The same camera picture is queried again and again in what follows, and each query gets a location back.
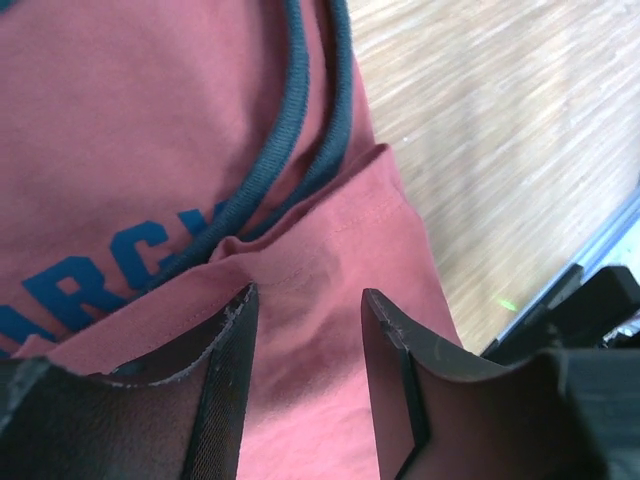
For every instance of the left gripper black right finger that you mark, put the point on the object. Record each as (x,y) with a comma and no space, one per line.
(441,412)

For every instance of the left gripper black left finger pad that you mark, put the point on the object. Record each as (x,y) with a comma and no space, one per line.
(176,412)

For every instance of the red graphic tank top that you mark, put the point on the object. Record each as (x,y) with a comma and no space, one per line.
(158,156)

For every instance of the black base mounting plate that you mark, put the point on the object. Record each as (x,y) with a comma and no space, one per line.
(571,315)

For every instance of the aluminium front rail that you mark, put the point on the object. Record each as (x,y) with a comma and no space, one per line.
(590,257)

